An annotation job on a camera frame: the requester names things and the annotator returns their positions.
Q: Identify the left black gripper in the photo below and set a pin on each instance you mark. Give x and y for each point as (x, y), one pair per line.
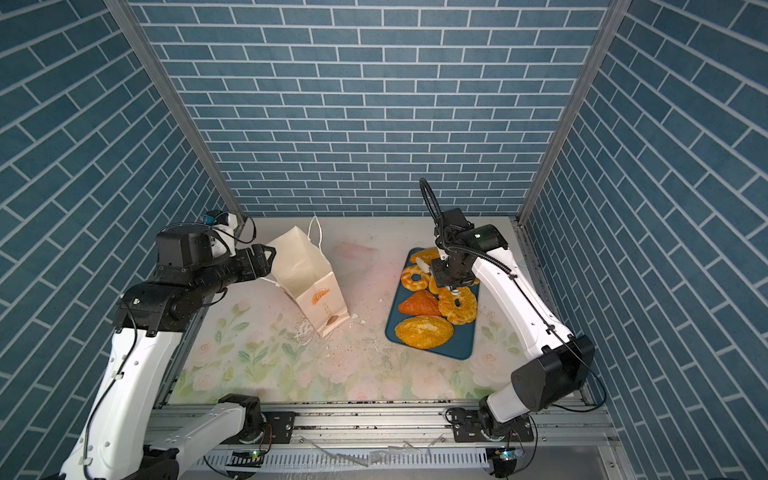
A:
(262, 265)

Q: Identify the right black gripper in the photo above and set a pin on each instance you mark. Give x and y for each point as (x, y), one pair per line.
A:
(439, 276)

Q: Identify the oval golden bread roll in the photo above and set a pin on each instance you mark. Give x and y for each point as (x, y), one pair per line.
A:
(425, 255)

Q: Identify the white paper bag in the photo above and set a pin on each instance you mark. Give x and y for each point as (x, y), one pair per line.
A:
(303, 272)

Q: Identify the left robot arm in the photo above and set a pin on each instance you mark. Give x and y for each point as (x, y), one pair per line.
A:
(150, 321)

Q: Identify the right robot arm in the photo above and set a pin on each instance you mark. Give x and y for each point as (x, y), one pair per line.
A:
(557, 362)

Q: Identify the large sesame oval bread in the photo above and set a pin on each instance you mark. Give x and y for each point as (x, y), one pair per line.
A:
(424, 332)

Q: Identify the orange triangular pastry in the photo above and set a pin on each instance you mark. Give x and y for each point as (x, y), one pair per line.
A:
(420, 303)

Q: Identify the teal tray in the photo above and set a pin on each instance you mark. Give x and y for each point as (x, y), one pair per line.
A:
(459, 347)

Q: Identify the small braided ring bread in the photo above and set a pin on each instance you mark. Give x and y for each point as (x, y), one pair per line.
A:
(414, 279)

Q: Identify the large yellow ring bread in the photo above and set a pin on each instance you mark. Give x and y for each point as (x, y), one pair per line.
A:
(458, 307)

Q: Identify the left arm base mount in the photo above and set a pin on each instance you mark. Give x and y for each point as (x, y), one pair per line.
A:
(277, 429)

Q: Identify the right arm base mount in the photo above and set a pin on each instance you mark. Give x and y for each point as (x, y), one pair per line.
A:
(472, 426)

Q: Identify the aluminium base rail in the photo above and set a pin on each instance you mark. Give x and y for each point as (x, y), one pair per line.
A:
(372, 426)

